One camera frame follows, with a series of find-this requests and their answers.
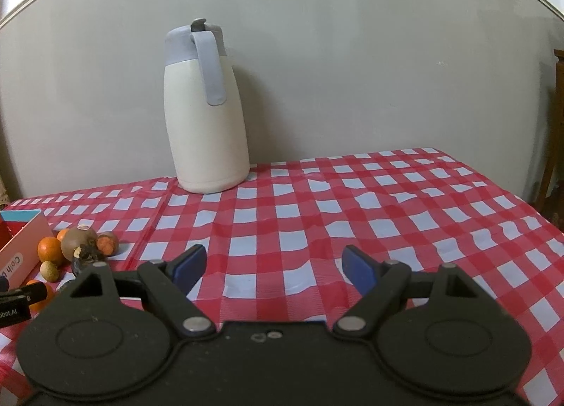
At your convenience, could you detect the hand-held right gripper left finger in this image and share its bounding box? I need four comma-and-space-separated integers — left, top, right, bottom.
57, 244, 216, 337

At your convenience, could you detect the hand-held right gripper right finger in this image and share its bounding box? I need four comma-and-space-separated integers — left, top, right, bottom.
332, 244, 501, 338

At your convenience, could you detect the large orange mandarin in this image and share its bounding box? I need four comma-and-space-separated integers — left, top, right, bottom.
37, 237, 67, 266

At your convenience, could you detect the dark purple fruit dried stem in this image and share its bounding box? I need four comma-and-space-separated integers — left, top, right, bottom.
71, 246, 107, 278

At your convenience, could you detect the brown round fruit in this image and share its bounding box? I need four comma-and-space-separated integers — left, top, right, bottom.
61, 223, 98, 259

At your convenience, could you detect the red white checkered tablecloth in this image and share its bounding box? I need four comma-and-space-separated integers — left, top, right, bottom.
0, 147, 564, 406

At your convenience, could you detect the cream thermos jug grey lid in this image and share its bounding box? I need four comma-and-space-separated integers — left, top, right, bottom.
163, 17, 251, 194

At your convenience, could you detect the brown wooden furniture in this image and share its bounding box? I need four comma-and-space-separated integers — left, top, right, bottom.
535, 49, 564, 230

